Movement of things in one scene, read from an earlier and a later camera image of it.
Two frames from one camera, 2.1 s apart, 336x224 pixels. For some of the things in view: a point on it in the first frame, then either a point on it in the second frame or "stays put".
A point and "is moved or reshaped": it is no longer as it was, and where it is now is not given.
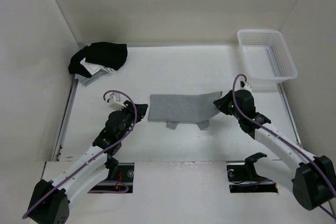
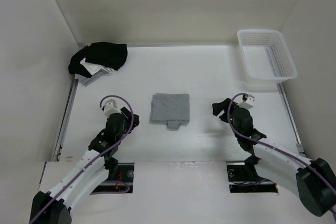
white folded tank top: [93, 68] stays put
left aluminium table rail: [57, 152] stays put
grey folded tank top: [86, 81] stays put
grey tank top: [197, 108] is moved or reshaped
